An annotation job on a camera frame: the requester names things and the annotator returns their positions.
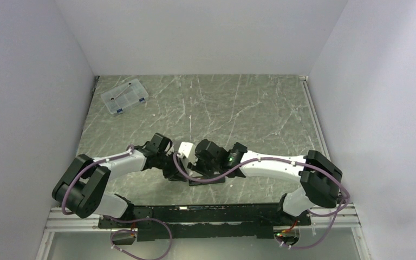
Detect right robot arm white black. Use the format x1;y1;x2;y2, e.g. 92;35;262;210
177;139;342;225

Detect aluminium side rail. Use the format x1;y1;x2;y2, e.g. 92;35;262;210
298;75;330;159

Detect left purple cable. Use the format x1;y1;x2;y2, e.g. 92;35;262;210
61;144;135;216

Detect clear plastic organizer box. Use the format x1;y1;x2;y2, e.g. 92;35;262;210
100;79;149;116

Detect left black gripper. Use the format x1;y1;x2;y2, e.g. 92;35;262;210
155;151;190;183

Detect black remote control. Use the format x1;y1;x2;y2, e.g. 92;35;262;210
188;176;226;186

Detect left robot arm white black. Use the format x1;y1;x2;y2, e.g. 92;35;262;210
51;133;186;228

